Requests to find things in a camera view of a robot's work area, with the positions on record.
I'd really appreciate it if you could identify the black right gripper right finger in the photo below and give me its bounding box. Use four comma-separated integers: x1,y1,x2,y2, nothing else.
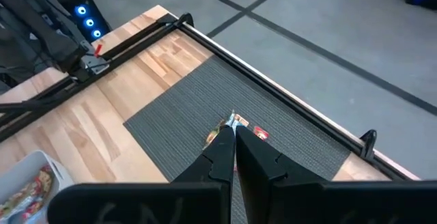
236,125,328,224

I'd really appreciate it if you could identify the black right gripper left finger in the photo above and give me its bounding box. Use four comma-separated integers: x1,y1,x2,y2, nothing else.
172,124,236,184

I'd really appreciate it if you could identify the red orange granola bar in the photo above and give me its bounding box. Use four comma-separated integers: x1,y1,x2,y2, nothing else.
227,110,270,141

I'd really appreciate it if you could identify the red green granola bar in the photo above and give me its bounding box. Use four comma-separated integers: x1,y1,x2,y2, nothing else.
20,199,45,221
20,165,54,201

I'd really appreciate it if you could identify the green orange granola bar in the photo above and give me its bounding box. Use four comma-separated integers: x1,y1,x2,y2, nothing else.
203,120,227,150

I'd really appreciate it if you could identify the dark grey ribbed mat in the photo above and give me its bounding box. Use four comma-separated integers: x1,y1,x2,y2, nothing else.
123,55,352,224

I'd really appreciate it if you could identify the grey plastic bin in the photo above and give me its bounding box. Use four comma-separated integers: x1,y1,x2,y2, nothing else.
0,150,74,224

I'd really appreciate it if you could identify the black computer with blue light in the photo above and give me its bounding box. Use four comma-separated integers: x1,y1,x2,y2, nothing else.
49,0,112,42

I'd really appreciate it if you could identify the black metal table frame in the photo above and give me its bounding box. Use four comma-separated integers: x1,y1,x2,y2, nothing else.
0,12,410,183

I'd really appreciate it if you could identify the black frame handle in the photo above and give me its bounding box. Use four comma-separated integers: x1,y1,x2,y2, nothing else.
177,12,195,28
360,129,378,160

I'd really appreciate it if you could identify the white arm base bracket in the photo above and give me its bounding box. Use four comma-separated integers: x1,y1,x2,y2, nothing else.
80,49,111,76

